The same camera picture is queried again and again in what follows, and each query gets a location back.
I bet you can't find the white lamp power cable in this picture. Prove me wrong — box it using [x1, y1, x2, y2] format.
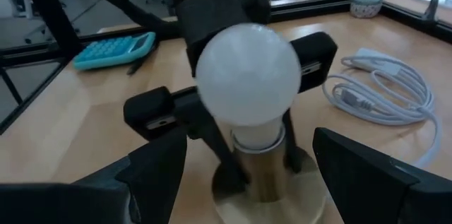
[320, 47, 443, 169]

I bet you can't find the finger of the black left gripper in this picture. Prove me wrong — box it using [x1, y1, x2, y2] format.
[282, 108, 306, 175]
[186, 110, 251, 196]

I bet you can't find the white globe lightbulb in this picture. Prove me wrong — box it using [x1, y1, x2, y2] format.
[195, 22, 303, 151]

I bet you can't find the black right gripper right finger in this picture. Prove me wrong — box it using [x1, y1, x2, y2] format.
[312, 126, 452, 224]

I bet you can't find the brass lamp socket base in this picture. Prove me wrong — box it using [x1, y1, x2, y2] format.
[210, 121, 328, 224]

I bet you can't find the small patterned ceramic bowl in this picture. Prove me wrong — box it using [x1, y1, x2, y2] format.
[349, 0, 384, 19]

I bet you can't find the teal calculator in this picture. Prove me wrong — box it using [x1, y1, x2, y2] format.
[72, 31, 157, 71]

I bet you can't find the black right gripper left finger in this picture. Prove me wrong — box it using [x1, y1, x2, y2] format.
[0, 126, 189, 224]

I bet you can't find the black desk clamp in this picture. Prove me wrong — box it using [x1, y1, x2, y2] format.
[422, 0, 441, 22]

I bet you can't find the small black pen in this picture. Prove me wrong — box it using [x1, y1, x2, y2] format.
[126, 45, 159, 76]

